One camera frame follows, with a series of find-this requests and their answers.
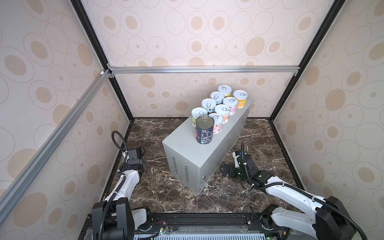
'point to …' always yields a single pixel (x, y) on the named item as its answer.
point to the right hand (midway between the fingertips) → (226, 168)
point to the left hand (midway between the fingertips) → (137, 157)
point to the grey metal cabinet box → (194, 164)
